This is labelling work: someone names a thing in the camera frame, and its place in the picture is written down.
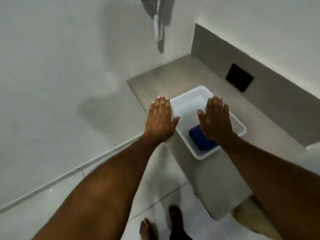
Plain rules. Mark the person's right thumb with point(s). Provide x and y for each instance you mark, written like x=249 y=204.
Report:
x=201 y=118

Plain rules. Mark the person's right forearm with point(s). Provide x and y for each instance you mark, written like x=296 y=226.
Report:
x=277 y=182

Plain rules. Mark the person's left forearm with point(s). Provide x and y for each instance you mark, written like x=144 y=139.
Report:
x=107 y=187

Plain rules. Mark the blue sponge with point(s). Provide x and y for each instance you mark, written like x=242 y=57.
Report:
x=200 y=141

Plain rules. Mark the person's left thumb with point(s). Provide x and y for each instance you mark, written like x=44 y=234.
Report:
x=175 y=123

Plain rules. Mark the person's right little finger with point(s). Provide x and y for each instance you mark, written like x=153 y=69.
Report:
x=226 y=111

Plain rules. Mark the person's right middle finger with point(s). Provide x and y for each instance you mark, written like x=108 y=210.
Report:
x=214 y=105

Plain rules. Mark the person's left foot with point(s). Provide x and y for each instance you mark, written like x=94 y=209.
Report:
x=145 y=231

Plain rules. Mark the person's right foot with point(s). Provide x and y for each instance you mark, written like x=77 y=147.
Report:
x=175 y=218

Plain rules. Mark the person's foot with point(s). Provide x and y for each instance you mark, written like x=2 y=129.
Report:
x=145 y=231
x=175 y=218

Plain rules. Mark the person's left middle finger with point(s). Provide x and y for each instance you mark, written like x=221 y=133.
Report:
x=162 y=105

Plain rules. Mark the black trouser leg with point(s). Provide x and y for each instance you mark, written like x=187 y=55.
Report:
x=180 y=236

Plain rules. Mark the person's left hand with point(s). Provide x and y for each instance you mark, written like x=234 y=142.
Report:
x=158 y=123

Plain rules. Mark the white plastic tub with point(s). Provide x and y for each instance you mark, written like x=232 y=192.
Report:
x=188 y=103

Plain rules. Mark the black wall plate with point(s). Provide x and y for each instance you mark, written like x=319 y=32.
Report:
x=239 y=77

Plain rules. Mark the person's left little finger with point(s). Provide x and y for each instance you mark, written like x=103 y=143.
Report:
x=152 y=109

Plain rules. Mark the person's right hand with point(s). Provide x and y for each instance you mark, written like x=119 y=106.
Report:
x=217 y=127

